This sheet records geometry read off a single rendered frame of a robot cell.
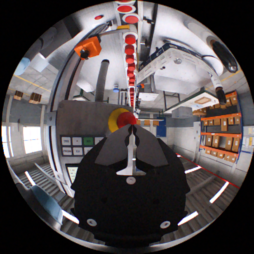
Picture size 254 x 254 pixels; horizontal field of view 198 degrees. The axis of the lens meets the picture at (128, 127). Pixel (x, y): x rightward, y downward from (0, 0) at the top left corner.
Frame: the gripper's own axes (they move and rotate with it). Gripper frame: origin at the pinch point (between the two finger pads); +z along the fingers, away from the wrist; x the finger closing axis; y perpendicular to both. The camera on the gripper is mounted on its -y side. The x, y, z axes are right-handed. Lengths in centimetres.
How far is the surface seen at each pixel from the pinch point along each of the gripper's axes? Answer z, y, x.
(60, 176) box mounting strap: -8.2, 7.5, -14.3
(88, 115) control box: 1.0, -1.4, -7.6
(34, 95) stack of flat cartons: 147, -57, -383
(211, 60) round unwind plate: 25, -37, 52
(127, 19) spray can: 4.8, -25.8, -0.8
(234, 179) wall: -100, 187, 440
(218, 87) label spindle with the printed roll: 23, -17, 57
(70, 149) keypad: -3.8, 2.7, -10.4
